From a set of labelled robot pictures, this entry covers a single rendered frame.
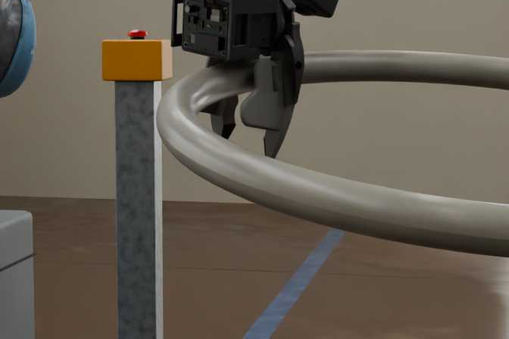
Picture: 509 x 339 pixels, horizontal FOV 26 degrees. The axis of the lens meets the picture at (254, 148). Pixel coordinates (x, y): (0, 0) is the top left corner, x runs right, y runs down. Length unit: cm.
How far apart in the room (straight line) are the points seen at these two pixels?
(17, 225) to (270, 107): 60
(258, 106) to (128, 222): 128
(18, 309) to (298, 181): 89
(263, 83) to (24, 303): 66
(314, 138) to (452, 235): 658
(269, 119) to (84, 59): 663
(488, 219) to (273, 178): 13
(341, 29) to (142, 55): 505
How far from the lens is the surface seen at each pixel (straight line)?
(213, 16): 91
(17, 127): 778
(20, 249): 149
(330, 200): 64
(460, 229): 62
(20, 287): 150
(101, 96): 754
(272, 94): 96
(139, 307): 223
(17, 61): 144
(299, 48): 95
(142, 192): 219
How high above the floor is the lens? 108
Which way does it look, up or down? 6 degrees down
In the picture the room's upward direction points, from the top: straight up
